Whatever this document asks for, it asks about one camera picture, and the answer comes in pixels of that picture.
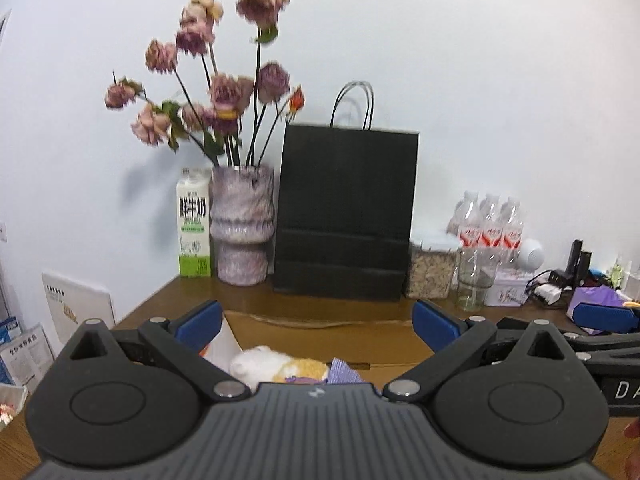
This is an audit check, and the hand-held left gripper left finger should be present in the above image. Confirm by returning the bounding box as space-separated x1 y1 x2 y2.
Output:
62 300 252 402

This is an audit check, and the dried pink rose bouquet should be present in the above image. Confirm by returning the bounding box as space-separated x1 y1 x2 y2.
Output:
104 0 306 168

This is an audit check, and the white round speaker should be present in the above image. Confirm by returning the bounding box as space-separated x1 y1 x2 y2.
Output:
517 238 546 271

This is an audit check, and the red label water bottle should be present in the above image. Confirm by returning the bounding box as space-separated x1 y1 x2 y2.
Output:
500 196 526 261
477 192 503 251
447 190 483 251

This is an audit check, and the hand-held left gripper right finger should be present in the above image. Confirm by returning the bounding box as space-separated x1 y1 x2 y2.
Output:
382 299 576 405

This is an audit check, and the white board with yellow sticker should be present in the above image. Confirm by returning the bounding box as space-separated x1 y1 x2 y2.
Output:
41 271 117 343

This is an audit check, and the white and green milk carton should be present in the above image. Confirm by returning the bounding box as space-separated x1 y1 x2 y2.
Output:
176 167 213 278

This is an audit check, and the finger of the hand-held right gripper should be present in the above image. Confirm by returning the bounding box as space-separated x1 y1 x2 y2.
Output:
571 301 640 335
495 316 640 361

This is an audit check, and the pale printed tin box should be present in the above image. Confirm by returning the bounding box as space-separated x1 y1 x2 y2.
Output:
484 267 538 307

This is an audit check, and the wooden desktop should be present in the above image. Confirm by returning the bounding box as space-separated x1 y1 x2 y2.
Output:
0 274 640 480

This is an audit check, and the black paper bag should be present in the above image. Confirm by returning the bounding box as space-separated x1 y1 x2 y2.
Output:
272 81 420 302

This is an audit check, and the power strip with plugs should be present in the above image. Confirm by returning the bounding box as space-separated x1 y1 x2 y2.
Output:
525 269 576 308

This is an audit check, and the clear drinking glass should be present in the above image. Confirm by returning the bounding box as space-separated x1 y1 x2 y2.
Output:
456 247 500 312

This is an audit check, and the black upright device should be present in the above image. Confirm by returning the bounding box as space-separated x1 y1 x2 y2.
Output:
567 239 593 286

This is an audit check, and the purple knitted pouch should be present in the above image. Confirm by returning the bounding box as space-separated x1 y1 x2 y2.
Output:
327 357 368 386

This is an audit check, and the purple mottled ceramic vase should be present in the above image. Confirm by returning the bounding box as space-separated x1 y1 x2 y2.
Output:
210 165 276 286

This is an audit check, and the white and yellow plush toy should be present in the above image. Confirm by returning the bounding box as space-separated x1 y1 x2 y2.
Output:
229 345 331 386

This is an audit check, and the clear jar of grain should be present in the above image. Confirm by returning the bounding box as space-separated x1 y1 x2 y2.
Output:
406 232 462 301

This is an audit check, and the white storage bin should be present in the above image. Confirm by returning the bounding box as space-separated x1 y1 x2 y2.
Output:
0 382 28 428

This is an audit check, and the purple tissue pack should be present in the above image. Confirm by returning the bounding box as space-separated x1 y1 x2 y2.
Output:
567 285 626 336

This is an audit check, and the red pumpkin print cardboard box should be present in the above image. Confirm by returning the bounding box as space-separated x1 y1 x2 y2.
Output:
200 310 436 391

